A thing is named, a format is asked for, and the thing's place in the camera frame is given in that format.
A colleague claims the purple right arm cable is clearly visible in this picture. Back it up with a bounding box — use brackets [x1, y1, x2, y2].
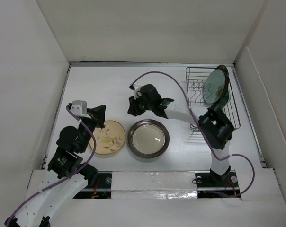
[131, 71, 256, 198]

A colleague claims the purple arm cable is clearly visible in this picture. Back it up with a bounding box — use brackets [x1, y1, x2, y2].
[131, 71, 256, 198]
[4, 104, 96, 227]

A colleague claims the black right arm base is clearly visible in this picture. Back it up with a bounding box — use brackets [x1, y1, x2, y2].
[191, 171, 240, 199]

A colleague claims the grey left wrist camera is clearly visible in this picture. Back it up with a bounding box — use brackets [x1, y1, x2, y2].
[70, 100, 87, 116]

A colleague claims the yellow bird pattern plate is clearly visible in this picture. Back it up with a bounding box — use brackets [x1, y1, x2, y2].
[93, 120, 126, 155]

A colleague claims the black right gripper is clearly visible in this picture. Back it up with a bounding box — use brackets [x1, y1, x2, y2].
[127, 92, 154, 116]

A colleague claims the dark striped rim plate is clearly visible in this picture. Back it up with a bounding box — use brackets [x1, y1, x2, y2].
[216, 65, 230, 104]

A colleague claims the teal round floral plate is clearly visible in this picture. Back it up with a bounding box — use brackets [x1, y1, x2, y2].
[203, 70, 224, 104]

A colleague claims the white foam front rail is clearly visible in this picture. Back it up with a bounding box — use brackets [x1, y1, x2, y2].
[111, 171, 197, 200]

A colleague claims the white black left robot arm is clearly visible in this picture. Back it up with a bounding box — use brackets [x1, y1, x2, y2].
[4, 100, 106, 227]

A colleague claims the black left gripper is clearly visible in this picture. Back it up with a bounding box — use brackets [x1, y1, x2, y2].
[79, 104, 107, 152]

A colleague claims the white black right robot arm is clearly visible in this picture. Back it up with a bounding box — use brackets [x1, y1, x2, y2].
[127, 83, 234, 186]

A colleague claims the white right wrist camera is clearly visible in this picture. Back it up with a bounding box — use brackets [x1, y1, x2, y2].
[129, 84, 142, 99]

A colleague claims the black wire dish rack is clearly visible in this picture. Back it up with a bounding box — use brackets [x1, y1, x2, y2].
[186, 67, 241, 130]

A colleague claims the grey rim cream plate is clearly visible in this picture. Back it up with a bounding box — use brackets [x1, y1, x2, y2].
[127, 119, 170, 159]

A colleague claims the teal rectangular divided plate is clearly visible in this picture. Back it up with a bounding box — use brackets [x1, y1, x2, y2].
[218, 91, 231, 109]

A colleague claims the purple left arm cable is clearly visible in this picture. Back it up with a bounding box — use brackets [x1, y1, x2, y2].
[4, 104, 96, 227]

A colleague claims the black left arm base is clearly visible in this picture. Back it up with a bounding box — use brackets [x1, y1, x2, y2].
[73, 171, 112, 199]

